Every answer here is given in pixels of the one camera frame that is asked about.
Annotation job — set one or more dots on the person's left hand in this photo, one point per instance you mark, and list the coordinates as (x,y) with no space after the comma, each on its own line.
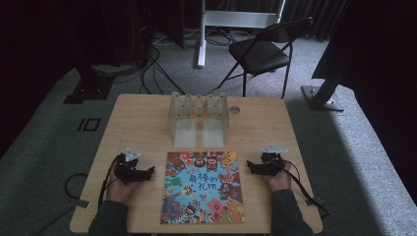
(122,192)

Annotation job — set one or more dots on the white metal stand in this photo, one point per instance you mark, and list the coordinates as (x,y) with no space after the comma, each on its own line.
(201,49)

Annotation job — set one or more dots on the black folding chair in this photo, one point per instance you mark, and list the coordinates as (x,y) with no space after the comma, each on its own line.
(259,54)

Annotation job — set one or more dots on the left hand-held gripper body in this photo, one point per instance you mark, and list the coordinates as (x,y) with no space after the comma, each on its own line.
(128,169)

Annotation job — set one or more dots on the black stand with base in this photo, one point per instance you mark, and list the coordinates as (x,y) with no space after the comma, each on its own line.
(320,98)
(88,88)

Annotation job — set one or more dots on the person's right hand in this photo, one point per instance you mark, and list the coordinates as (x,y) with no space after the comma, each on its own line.
(280,182)

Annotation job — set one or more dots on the colourful picture book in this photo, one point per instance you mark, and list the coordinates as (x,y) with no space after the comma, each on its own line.
(203,188)

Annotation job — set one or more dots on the grey tape piece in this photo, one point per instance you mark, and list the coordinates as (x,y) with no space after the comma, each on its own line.
(313,201)
(80,203)

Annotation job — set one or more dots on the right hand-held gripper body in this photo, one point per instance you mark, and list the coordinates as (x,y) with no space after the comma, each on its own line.
(273,162)

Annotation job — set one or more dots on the round metal table disc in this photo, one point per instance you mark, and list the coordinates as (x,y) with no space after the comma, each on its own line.
(234,109)

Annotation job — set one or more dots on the clear acrylic book rack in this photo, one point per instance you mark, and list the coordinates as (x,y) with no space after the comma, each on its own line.
(198,114)

